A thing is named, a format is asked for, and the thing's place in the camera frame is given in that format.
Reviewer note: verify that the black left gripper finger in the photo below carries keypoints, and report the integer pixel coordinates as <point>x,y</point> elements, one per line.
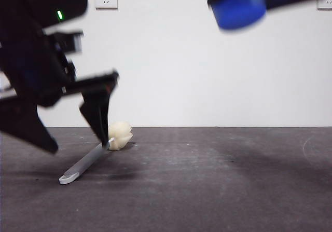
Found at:
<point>97,115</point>
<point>26,123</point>

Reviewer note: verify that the blue ribbed plastic cup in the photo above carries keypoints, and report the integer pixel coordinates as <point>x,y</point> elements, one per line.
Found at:
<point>238,14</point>

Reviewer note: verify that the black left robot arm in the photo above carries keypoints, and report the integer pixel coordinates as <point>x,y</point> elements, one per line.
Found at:
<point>26,8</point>

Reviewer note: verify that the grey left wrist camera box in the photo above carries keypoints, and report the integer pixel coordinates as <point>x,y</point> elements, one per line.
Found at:
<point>76,41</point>

